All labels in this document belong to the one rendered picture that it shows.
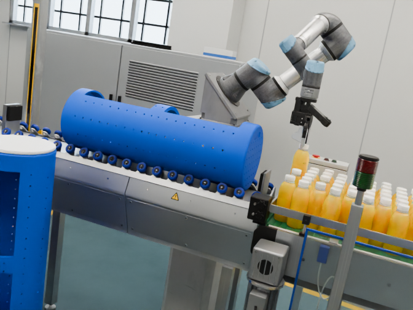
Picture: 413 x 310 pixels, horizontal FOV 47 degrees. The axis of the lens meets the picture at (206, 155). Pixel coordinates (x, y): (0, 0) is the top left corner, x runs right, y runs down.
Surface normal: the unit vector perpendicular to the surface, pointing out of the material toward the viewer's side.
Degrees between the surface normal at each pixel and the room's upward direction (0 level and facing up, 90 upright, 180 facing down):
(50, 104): 90
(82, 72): 90
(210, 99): 90
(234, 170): 104
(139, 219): 109
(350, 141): 90
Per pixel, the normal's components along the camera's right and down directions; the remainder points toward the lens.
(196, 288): -0.44, 0.13
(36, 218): 0.81, 0.25
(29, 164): 0.62, 0.26
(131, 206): -0.39, 0.46
